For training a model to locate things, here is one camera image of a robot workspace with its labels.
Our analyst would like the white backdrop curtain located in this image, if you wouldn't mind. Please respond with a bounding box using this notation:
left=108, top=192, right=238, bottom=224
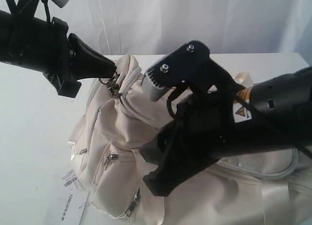
left=48, top=0, right=312, bottom=61

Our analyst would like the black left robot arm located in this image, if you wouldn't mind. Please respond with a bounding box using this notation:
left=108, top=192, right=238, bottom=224
left=0, top=11, right=117, bottom=98

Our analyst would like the white paper hang tag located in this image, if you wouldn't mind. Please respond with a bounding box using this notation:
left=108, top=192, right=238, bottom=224
left=43, top=169, right=89, bottom=225

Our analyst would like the cream duffel bag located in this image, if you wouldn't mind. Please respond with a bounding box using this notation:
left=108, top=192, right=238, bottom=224
left=70, top=51, right=312, bottom=225

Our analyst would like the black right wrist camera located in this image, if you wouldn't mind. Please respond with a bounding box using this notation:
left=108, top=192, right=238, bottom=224
left=141, top=40, right=210, bottom=102

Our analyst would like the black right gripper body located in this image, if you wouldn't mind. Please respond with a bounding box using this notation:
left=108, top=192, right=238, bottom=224
left=140, top=60, right=312, bottom=197

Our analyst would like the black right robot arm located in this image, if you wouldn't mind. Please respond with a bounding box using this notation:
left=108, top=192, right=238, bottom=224
left=140, top=60, right=312, bottom=196

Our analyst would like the black left camera cable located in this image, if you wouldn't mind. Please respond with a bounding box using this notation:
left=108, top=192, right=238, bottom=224
left=4, top=0, right=53, bottom=26

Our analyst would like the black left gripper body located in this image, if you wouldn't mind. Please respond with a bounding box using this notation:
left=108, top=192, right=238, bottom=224
left=0, top=11, right=81, bottom=97

